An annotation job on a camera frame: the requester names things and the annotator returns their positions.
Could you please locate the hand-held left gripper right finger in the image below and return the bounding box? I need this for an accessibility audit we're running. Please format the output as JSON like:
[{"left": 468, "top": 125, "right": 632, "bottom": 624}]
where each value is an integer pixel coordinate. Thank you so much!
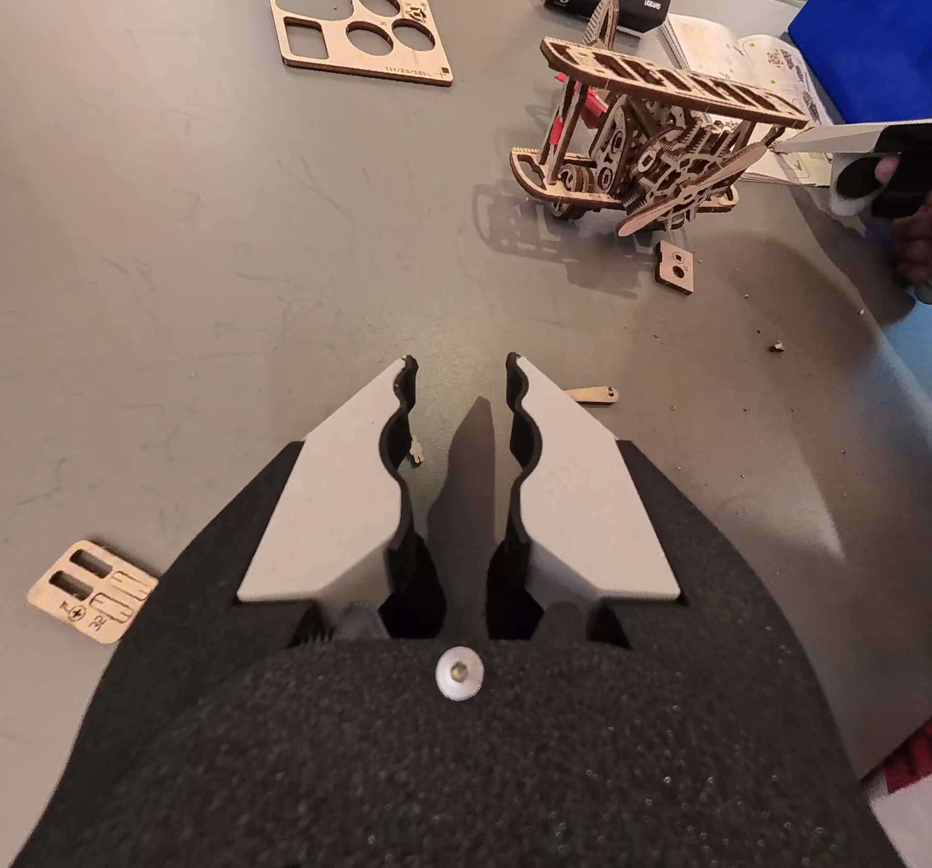
[{"left": 504, "top": 352, "right": 683, "bottom": 607}]

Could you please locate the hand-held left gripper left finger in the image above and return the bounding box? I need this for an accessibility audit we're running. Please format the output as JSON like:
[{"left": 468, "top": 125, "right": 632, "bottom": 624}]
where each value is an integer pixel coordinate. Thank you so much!
[{"left": 236, "top": 354, "right": 423, "bottom": 610}]

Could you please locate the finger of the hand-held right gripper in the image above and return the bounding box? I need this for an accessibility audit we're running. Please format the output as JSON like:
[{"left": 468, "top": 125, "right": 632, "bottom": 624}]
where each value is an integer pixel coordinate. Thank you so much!
[{"left": 773, "top": 121, "right": 900, "bottom": 155}]

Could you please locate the wooden biplane model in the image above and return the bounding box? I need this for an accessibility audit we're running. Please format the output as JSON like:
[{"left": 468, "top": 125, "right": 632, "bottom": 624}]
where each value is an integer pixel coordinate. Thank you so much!
[{"left": 510, "top": 0, "right": 811, "bottom": 237}]

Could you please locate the grey desk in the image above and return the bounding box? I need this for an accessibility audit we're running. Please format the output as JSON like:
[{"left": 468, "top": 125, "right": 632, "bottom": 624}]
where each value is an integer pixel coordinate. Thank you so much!
[{"left": 0, "top": 0, "right": 932, "bottom": 789}]

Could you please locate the person's right hand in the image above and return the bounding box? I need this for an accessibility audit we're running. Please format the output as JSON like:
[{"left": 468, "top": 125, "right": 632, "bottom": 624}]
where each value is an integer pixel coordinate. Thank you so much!
[{"left": 876, "top": 156, "right": 932, "bottom": 286}]

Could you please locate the blue storage bin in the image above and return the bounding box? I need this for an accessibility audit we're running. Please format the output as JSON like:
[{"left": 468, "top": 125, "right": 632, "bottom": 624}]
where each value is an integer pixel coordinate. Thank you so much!
[{"left": 786, "top": 0, "right": 932, "bottom": 126}]

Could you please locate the open instruction booklet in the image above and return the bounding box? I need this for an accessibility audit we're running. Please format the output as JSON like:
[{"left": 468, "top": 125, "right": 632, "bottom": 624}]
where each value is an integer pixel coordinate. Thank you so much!
[{"left": 659, "top": 12, "right": 838, "bottom": 188}]

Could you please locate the square wooden piece with holes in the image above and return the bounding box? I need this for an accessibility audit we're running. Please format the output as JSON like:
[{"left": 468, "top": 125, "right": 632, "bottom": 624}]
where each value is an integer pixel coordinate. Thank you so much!
[{"left": 655, "top": 240, "right": 696, "bottom": 296}]

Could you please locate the wooden scrap with slots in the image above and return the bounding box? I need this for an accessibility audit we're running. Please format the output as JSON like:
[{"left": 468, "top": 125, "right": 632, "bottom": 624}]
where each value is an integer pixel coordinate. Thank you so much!
[{"left": 28, "top": 540, "right": 159, "bottom": 645}]

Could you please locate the wooden part sheet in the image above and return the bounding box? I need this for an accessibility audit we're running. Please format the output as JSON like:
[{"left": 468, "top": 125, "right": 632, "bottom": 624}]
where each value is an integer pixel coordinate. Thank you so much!
[{"left": 269, "top": 0, "right": 454, "bottom": 87}]

